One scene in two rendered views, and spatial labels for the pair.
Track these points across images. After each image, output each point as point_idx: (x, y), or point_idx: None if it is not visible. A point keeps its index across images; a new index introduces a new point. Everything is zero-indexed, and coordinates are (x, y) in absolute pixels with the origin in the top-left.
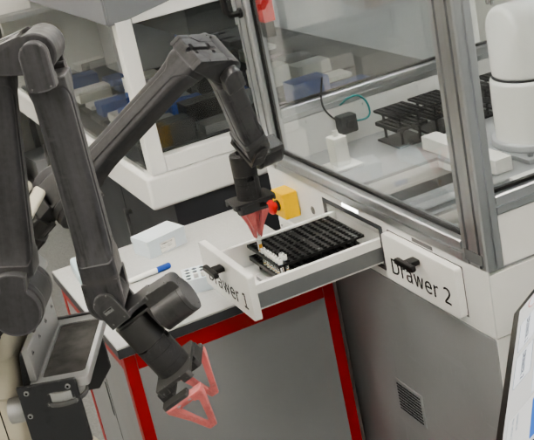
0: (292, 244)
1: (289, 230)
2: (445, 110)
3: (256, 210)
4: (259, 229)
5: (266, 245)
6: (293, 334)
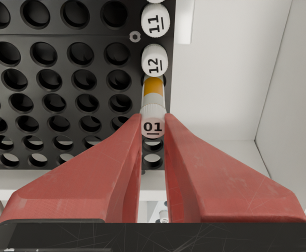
0: (5, 27)
1: None
2: None
3: (171, 226)
4: (139, 142)
5: (111, 112)
6: None
